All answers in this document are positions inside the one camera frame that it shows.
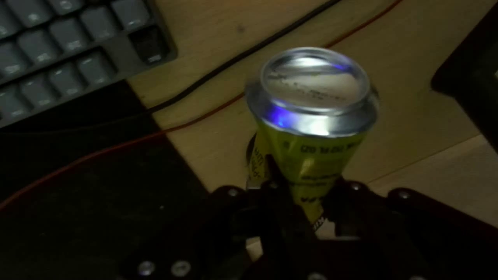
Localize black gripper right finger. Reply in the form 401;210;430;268
323;177;498;280

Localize black desk mat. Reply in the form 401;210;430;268
0;76;212;280

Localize grey mechanical keyboard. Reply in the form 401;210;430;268
0;0;180;129

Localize orange table cable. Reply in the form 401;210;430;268
0;0;407;215

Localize black table cable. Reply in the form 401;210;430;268
147;0;345;114

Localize yellow green soda can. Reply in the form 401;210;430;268
244;45;382;226

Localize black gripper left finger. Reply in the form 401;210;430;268
119;154;320;280

